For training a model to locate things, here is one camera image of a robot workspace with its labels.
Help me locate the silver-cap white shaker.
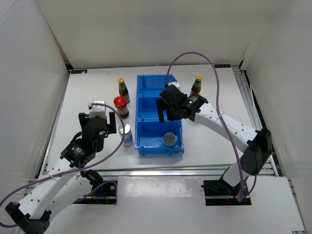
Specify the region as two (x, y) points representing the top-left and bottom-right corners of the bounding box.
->
(163, 132), (177, 147)
(118, 124), (134, 146)

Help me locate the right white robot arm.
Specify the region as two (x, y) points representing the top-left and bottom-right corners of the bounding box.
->
(156, 85), (273, 195)

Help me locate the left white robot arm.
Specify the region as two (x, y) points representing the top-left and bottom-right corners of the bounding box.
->
(5, 111), (117, 234)

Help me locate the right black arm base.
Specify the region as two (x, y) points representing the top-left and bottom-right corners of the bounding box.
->
(201, 180), (252, 206)

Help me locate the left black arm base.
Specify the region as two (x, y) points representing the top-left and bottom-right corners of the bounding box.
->
(74, 178), (118, 205)

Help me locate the right yellow-cap sauce bottle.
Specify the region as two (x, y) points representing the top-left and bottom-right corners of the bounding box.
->
(191, 75), (203, 95)

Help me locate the yellow-cap sauce bottle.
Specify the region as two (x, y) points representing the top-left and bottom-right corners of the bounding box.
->
(191, 75), (203, 95)
(118, 78), (130, 104)

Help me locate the left red-lid chili jar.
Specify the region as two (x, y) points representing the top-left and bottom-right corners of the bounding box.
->
(114, 96), (129, 119)

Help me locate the blue three-compartment plastic bin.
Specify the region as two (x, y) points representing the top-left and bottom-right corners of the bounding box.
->
(135, 75), (184, 156)

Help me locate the left yellow-cap sauce bottle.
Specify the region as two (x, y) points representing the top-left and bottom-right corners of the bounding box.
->
(118, 78), (130, 104)

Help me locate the left black corner label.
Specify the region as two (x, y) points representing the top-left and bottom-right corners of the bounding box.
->
(70, 69), (88, 74)

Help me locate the black corner label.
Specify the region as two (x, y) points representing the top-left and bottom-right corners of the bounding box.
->
(70, 69), (88, 74)
(214, 64), (231, 68)

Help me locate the right black corner label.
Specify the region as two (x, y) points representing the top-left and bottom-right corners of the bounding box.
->
(214, 64), (231, 68)

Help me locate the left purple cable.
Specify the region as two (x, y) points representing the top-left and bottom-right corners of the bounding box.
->
(0, 103), (126, 228)

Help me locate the purple cable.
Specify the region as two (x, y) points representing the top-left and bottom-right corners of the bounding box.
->
(0, 103), (126, 228)
(165, 51), (257, 202)

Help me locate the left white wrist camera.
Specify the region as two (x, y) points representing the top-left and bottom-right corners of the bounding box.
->
(88, 100), (107, 119)

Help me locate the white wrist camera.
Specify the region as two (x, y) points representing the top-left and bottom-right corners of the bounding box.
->
(165, 81), (181, 90)
(88, 100), (107, 119)

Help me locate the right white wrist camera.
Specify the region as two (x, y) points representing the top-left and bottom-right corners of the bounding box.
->
(165, 81), (181, 90)

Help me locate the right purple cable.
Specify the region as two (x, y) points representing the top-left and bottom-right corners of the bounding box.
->
(165, 51), (257, 202)

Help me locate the aluminium right rail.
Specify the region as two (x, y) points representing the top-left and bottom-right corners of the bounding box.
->
(232, 67), (279, 176)

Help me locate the aluminium rail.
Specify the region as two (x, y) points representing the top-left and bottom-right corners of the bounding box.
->
(232, 67), (279, 176)
(25, 161), (282, 195)

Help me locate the aluminium front rail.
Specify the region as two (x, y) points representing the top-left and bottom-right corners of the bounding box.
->
(25, 161), (282, 195)

